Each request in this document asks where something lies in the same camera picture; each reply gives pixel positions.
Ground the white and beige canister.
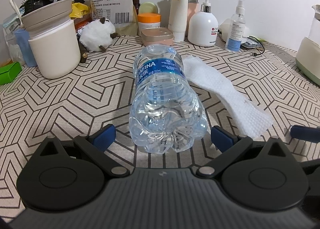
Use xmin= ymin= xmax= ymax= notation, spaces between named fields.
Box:
xmin=21 ymin=0 xmax=81 ymax=79

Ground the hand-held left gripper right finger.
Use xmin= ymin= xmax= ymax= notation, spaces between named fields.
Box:
xmin=196 ymin=126 xmax=300 ymax=178

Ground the red snack packet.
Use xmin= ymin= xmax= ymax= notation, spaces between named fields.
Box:
xmin=74 ymin=16 xmax=93 ymax=30

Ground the yellow snack packet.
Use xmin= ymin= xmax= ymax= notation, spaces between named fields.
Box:
xmin=71 ymin=2 xmax=90 ymax=18

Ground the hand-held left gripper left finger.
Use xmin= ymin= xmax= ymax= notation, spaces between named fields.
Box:
xmin=29 ymin=124 xmax=130 ymax=178

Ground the pink holder cup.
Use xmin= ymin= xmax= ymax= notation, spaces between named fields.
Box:
xmin=186 ymin=0 xmax=200 ymax=30

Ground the white plush sheep toy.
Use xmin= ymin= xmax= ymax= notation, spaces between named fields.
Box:
xmin=79 ymin=17 xmax=118 ymax=63

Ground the pink rectangular case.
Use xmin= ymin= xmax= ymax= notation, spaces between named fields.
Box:
xmin=141 ymin=27 xmax=174 ymax=46

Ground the white round device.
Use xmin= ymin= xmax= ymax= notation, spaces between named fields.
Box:
xmin=220 ymin=18 xmax=251 ymax=42

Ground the white wipe cloth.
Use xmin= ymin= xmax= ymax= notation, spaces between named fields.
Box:
xmin=181 ymin=55 xmax=274 ymax=137

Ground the blue cloth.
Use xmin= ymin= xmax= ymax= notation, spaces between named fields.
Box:
xmin=14 ymin=28 xmax=37 ymax=67

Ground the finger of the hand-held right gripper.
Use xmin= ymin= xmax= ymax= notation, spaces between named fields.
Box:
xmin=290 ymin=124 xmax=320 ymax=145
xmin=299 ymin=159 xmax=320 ymax=177

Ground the white jar orange lid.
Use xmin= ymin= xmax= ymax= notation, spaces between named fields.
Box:
xmin=137 ymin=13 xmax=161 ymax=36

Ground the clear plastic bag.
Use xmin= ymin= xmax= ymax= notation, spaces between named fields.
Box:
xmin=2 ymin=15 xmax=25 ymax=65

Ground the geometric patterned tablecloth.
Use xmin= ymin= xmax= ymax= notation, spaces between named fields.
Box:
xmin=0 ymin=34 xmax=320 ymax=219

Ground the white pump bottle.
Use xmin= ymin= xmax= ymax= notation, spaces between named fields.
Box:
xmin=187 ymin=0 xmax=219 ymax=46

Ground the clear spray bottle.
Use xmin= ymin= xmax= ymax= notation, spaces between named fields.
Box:
xmin=225 ymin=0 xmax=247 ymax=52

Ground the white spoon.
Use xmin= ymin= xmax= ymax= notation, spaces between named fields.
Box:
xmin=9 ymin=0 xmax=23 ymax=28

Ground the grey power adapter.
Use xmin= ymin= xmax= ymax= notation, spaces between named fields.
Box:
xmin=241 ymin=37 xmax=262 ymax=49

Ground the clear plastic water bottle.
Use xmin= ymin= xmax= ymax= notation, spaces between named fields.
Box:
xmin=129 ymin=44 xmax=208 ymax=154

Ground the green box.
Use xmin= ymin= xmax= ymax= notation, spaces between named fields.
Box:
xmin=0 ymin=62 xmax=22 ymax=85

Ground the black cable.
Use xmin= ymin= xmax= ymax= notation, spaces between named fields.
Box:
xmin=246 ymin=36 xmax=267 ymax=57

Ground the green round jar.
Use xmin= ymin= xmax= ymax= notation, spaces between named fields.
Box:
xmin=139 ymin=2 xmax=158 ymax=15

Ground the white cosmetic tube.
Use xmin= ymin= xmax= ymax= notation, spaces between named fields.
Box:
xmin=168 ymin=0 xmax=190 ymax=42

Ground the glass electric kettle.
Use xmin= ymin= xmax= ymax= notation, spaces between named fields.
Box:
xmin=295 ymin=4 xmax=320 ymax=80

